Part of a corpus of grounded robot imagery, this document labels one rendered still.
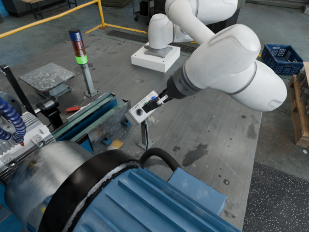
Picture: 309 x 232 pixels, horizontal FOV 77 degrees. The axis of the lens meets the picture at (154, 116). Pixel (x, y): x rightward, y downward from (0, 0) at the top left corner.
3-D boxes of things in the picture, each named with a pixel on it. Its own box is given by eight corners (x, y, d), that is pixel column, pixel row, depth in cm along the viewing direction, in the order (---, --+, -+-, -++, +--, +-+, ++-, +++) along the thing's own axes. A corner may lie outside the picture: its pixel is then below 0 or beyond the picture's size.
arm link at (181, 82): (178, 66, 49) (164, 77, 53) (200, 95, 50) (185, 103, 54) (195, 53, 54) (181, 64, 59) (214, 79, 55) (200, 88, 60)
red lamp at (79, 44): (77, 50, 106) (75, 42, 103) (71, 48, 109) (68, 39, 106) (86, 46, 110) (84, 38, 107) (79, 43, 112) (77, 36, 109)
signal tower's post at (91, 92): (90, 98, 128) (71, 33, 99) (82, 94, 131) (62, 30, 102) (100, 92, 132) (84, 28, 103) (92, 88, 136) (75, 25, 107)
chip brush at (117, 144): (97, 173, 89) (96, 171, 88) (89, 168, 91) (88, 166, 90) (124, 142, 102) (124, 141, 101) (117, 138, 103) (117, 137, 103)
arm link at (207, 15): (169, 22, 155) (197, 20, 156) (170, 43, 159) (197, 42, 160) (194, -21, 81) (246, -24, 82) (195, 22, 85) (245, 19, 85)
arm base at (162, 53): (149, 44, 170) (149, 37, 166) (173, 48, 162) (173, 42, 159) (139, 53, 158) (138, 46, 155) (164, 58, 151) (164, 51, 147)
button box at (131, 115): (134, 127, 81) (140, 124, 77) (123, 114, 81) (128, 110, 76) (158, 106, 91) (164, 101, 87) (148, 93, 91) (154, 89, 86)
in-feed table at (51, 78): (49, 107, 121) (42, 92, 113) (26, 91, 133) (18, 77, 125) (81, 89, 135) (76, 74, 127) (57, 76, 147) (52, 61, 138)
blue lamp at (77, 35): (75, 42, 103) (72, 34, 100) (68, 39, 106) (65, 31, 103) (84, 38, 107) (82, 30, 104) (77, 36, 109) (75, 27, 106)
